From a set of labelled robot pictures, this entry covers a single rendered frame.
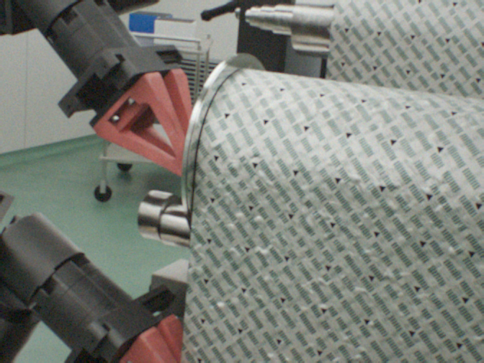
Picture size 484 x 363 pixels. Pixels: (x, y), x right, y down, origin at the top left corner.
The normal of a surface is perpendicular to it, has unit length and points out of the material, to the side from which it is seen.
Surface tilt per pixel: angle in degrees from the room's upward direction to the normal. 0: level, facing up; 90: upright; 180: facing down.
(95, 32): 62
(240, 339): 90
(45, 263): 52
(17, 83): 90
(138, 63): 42
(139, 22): 90
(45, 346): 0
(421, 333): 90
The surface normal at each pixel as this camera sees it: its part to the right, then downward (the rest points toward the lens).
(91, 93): 0.61, 0.77
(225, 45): -0.44, 0.17
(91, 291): 0.21, -0.55
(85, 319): -0.21, -0.13
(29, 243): 0.07, -0.42
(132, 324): 0.52, -0.75
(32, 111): 0.89, 0.18
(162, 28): 0.03, 0.23
